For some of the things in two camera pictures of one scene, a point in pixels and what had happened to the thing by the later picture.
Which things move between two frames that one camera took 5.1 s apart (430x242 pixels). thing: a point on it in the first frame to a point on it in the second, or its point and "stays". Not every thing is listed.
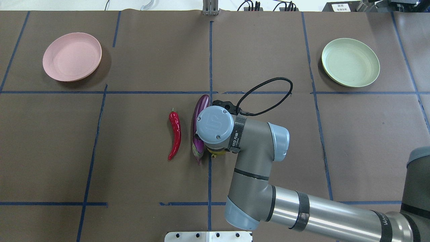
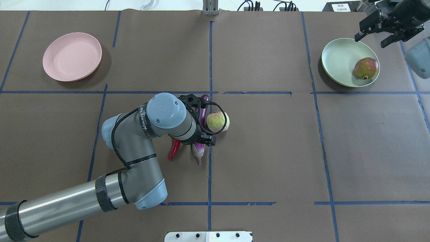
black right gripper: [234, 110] to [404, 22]
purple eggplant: [202, 102] stays
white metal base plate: [208, 236] stays
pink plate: [72, 57] stays
